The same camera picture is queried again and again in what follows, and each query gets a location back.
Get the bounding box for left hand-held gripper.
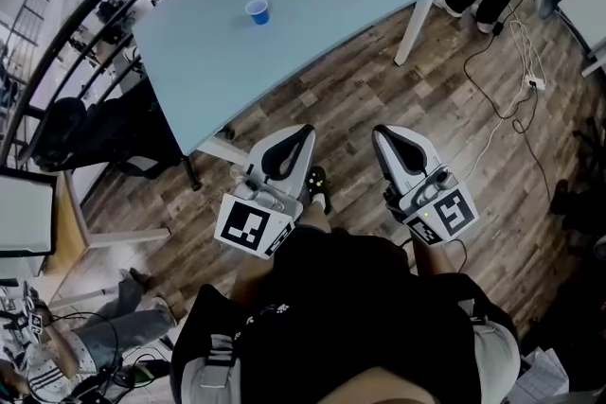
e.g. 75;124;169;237
213;124;317;259

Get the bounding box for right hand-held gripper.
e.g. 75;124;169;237
372;125;478;247

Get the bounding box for blue cup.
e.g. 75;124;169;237
244;0;271;26

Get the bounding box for person's right forearm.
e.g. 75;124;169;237
413;242;458;276

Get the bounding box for person's left forearm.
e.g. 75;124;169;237
229;250;278;305

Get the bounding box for person's black shoe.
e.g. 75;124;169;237
302;165;334;215

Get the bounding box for person's leg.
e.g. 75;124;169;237
299;201;332;234

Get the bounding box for white table leg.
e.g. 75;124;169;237
393;0;437;67

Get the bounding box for person's black shirt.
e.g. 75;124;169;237
169;225;523;404

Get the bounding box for black office chair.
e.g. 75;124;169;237
35;78;200;191

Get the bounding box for white desk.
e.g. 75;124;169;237
554;0;606;79

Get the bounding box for black metal railing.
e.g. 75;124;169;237
0;0;223;169

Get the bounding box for white paper sheets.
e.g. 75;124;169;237
510;346;570;404

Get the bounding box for white monitor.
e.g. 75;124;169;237
0;167;59;257

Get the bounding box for black floor cable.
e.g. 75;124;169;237
462;4;569;204

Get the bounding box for white floor cable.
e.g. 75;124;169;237
466;17;546;182

